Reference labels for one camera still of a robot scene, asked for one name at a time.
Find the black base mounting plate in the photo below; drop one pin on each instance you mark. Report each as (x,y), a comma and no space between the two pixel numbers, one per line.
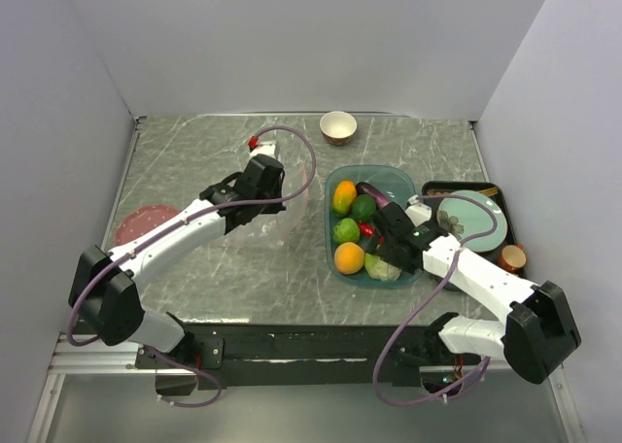
(243,355)

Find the yellow green mango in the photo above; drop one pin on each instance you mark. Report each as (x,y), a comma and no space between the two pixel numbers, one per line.
(344,195)

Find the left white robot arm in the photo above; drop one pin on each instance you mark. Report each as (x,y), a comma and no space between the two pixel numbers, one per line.
(105,293)

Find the pink plate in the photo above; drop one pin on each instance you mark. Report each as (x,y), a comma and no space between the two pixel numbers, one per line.
(142,221)

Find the orange fruit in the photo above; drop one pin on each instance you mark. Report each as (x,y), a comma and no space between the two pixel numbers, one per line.
(348,258)

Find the wooden chopsticks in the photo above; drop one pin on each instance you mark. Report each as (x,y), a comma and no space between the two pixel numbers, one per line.
(489,191)

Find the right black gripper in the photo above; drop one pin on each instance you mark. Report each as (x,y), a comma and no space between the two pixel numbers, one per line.
(384,253)

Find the light green plate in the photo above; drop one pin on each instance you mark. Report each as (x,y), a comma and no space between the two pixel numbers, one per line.
(462,219)

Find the small green lettuce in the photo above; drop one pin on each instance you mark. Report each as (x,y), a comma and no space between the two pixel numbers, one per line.
(345,231)

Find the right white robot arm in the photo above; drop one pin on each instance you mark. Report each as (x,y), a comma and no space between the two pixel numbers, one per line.
(533,328)

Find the dark green avocado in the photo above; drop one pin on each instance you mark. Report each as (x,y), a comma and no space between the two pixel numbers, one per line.
(362,208)

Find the black serving tray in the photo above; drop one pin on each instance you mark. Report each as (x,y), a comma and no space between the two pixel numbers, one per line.
(433,202)

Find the pale green cabbage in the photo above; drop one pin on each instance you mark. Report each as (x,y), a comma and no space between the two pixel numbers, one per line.
(380,270)

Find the red chili pepper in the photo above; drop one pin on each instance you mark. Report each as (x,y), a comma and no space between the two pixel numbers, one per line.
(366,229)

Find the clear zip top bag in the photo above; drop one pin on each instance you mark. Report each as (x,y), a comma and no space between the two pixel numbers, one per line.
(272,231)

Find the beige ceramic bowl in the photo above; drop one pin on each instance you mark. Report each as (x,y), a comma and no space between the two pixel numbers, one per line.
(338,128)

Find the purple eggplant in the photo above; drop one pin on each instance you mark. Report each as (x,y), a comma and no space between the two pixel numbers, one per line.
(380,199)

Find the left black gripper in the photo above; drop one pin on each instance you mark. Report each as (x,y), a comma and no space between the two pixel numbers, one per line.
(274,207)

